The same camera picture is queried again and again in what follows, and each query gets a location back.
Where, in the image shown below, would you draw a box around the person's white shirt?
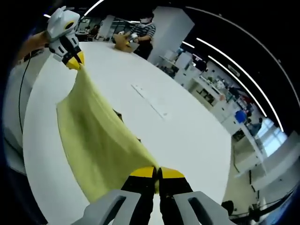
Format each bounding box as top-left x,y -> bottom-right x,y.
3,50 -> 51,175

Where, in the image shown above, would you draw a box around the yellow grey blue garment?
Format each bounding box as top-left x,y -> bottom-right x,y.
56,67 -> 161,203

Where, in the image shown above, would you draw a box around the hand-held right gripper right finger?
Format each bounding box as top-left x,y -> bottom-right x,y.
158,166 -> 237,225

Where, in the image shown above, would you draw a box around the long white ceiling light strip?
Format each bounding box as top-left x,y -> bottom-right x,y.
196,37 -> 285,133

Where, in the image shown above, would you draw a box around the black cable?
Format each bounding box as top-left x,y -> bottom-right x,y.
18,55 -> 32,128

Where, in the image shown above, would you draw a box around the brown cardboard box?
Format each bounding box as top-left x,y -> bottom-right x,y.
113,34 -> 139,53

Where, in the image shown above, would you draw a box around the white counter cabinets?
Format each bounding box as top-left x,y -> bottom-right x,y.
159,53 -> 268,179

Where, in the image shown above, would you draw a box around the short white ceiling light strip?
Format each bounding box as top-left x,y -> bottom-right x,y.
208,55 -> 268,118

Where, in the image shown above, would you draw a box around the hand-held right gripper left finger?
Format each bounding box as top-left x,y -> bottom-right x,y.
72,165 -> 157,225

